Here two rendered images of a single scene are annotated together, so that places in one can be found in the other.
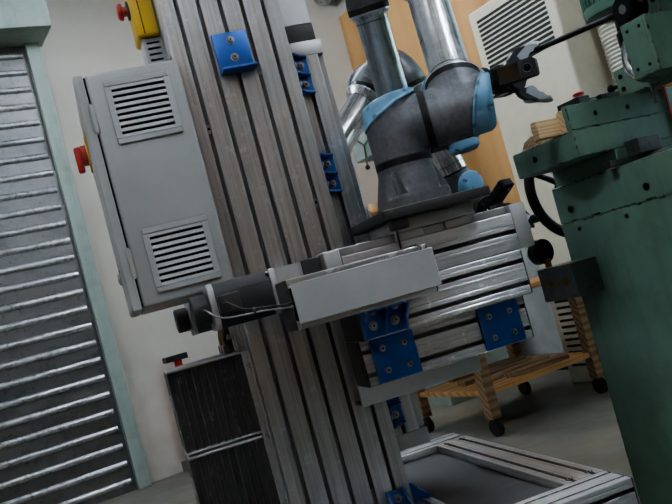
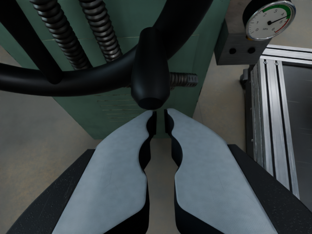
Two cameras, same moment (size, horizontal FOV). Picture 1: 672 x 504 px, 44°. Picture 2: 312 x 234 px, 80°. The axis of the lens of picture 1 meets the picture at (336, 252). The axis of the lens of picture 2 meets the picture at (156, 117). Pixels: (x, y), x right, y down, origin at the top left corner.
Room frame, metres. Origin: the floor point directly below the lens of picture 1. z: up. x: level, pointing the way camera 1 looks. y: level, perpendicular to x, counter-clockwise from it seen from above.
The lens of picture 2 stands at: (2.31, -0.51, 0.85)
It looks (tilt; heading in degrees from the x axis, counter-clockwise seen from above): 64 degrees down; 210
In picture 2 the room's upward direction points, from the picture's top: 4 degrees counter-clockwise
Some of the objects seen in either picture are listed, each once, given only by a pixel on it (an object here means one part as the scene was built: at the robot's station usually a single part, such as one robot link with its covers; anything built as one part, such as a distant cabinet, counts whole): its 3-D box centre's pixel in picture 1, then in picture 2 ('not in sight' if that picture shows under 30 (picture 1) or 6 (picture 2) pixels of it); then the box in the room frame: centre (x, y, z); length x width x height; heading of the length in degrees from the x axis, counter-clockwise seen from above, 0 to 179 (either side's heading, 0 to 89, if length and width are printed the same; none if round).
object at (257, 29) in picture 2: (542, 255); (263, 20); (2.01, -0.49, 0.65); 0.06 x 0.04 x 0.08; 117
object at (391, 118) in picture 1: (397, 126); not in sight; (1.64, -0.19, 0.98); 0.13 x 0.12 x 0.14; 81
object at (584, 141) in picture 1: (622, 141); not in sight; (2.04, -0.76, 0.87); 0.61 x 0.30 x 0.06; 117
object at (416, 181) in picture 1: (409, 183); not in sight; (1.64, -0.18, 0.87); 0.15 x 0.15 x 0.10
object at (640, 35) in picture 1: (653, 45); not in sight; (1.71, -0.76, 1.02); 0.09 x 0.07 x 0.12; 117
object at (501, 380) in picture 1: (493, 340); not in sight; (3.53, -0.55, 0.32); 0.66 x 0.57 x 0.64; 118
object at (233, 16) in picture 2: (569, 279); (238, 29); (1.95, -0.52, 0.58); 0.12 x 0.08 x 0.08; 27
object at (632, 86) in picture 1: (648, 76); not in sight; (1.92, -0.82, 0.99); 0.14 x 0.07 x 0.09; 27
